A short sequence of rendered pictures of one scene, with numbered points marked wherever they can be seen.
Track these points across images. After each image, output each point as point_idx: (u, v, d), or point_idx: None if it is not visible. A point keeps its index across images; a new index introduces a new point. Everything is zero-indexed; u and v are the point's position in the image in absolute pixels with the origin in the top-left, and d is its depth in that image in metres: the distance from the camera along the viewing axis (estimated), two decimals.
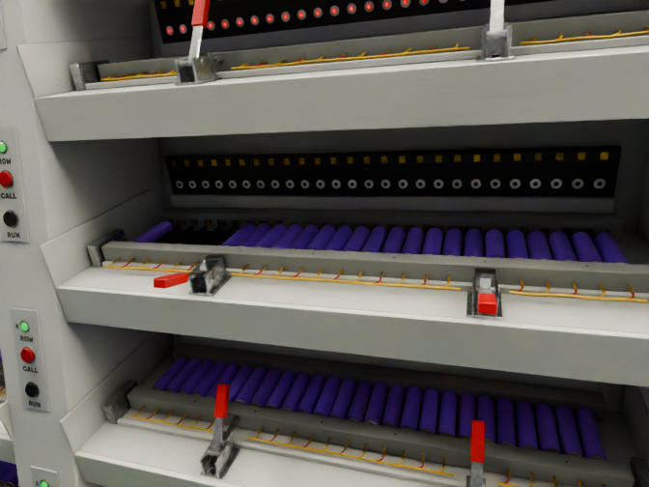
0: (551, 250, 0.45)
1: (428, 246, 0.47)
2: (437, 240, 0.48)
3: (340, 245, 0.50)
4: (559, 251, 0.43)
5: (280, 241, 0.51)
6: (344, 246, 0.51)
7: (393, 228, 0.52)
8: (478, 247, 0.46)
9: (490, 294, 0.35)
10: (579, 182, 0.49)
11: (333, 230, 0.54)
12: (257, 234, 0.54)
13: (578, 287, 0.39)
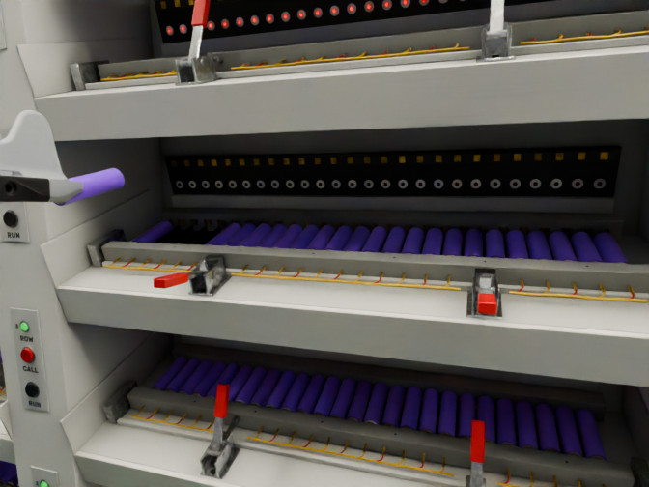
0: (551, 250, 0.45)
1: (428, 246, 0.47)
2: (437, 240, 0.48)
3: (340, 245, 0.50)
4: (559, 251, 0.43)
5: (280, 241, 0.51)
6: (344, 246, 0.51)
7: (393, 228, 0.52)
8: (478, 247, 0.46)
9: (490, 294, 0.35)
10: (579, 182, 0.49)
11: (333, 230, 0.54)
12: (257, 234, 0.54)
13: (578, 287, 0.39)
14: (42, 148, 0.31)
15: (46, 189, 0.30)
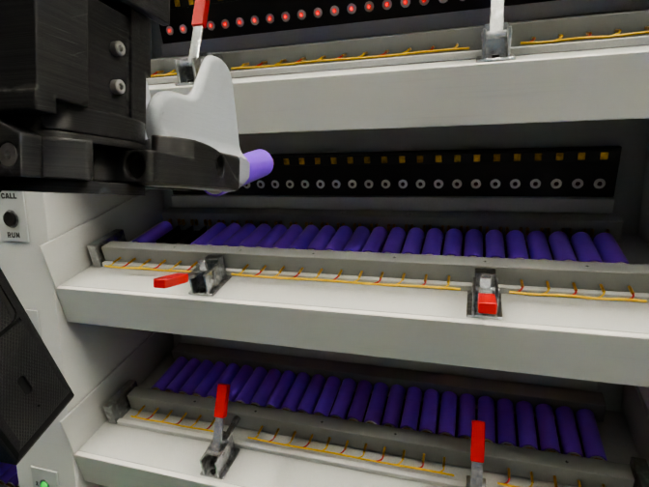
0: (551, 250, 0.45)
1: (428, 246, 0.47)
2: (437, 240, 0.48)
3: (340, 245, 0.50)
4: (559, 251, 0.43)
5: (280, 241, 0.51)
6: (344, 246, 0.51)
7: (393, 228, 0.52)
8: (478, 247, 0.46)
9: (490, 294, 0.35)
10: (579, 182, 0.49)
11: (333, 230, 0.54)
12: (257, 234, 0.54)
13: (578, 287, 0.39)
14: (224, 112, 0.21)
15: (237, 172, 0.21)
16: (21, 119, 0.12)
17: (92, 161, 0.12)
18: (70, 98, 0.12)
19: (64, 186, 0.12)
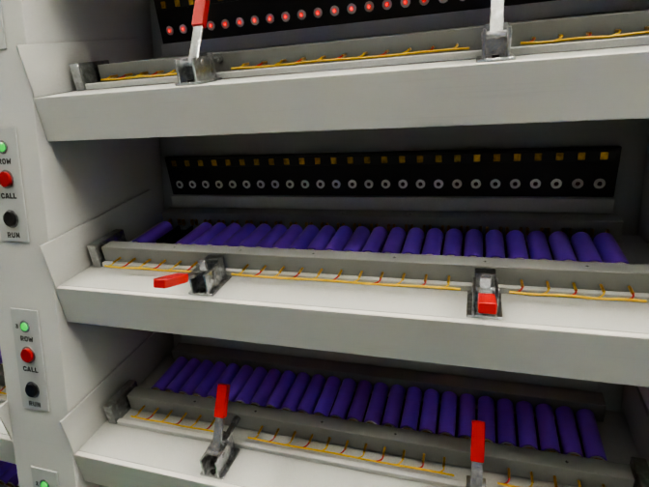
0: (551, 250, 0.45)
1: (428, 246, 0.47)
2: (437, 240, 0.48)
3: (340, 245, 0.50)
4: (559, 251, 0.43)
5: (280, 241, 0.51)
6: (344, 246, 0.51)
7: (393, 228, 0.52)
8: (478, 247, 0.46)
9: (490, 294, 0.35)
10: (579, 182, 0.49)
11: (333, 230, 0.54)
12: (257, 234, 0.54)
13: (578, 287, 0.39)
14: None
15: None
16: None
17: None
18: None
19: None
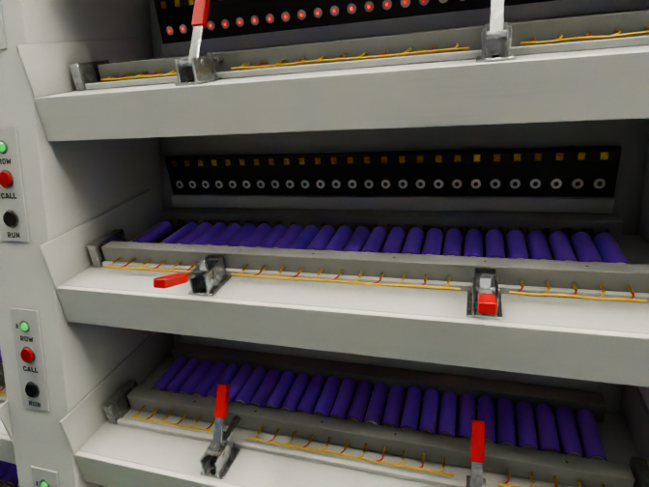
0: (551, 250, 0.45)
1: (428, 246, 0.47)
2: (437, 240, 0.48)
3: (340, 245, 0.50)
4: (559, 251, 0.43)
5: (280, 241, 0.51)
6: (344, 246, 0.51)
7: (393, 228, 0.52)
8: (478, 247, 0.46)
9: (490, 294, 0.35)
10: (579, 182, 0.49)
11: (333, 230, 0.54)
12: (257, 234, 0.54)
13: (578, 287, 0.39)
14: None
15: None
16: None
17: None
18: None
19: None
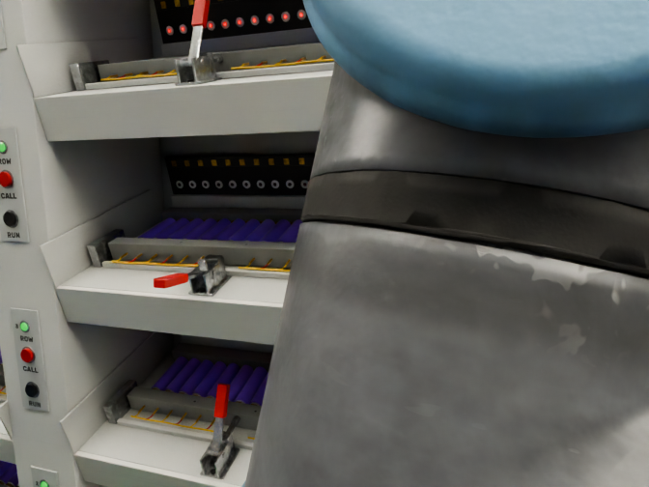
0: None
1: None
2: None
3: None
4: None
5: (285, 235, 0.53)
6: None
7: None
8: None
9: None
10: None
11: None
12: (262, 229, 0.56)
13: None
14: None
15: None
16: None
17: None
18: None
19: None
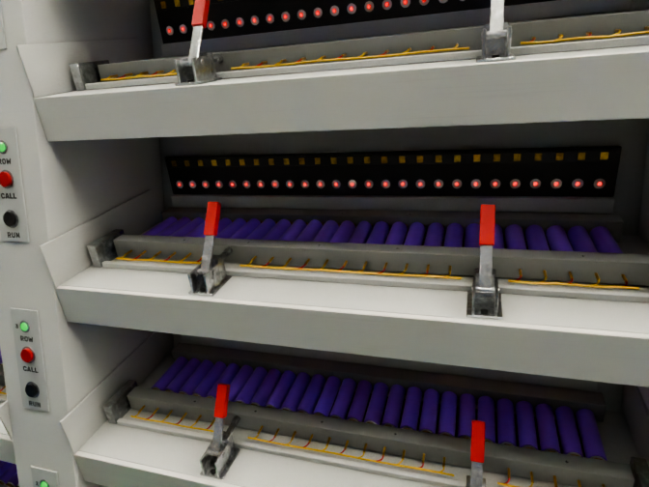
0: (550, 243, 0.47)
1: (430, 240, 0.48)
2: (438, 234, 0.50)
3: (344, 240, 0.51)
4: (556, 244, 0.45)
5: (285, 235, 0.53)
6: (348, 241, 0.52)
7: (395, 223, 0.53)
8: (478, 241, 0.47)
9: (490, 243, 0.40)
10: (579, 182, 0.49)
11: (336, 225, 0.55)
12: (262, 228, 0.56)
13: (574, 275, 0.41)
14: None
15: None
16: None
17: None
18: None
19: None
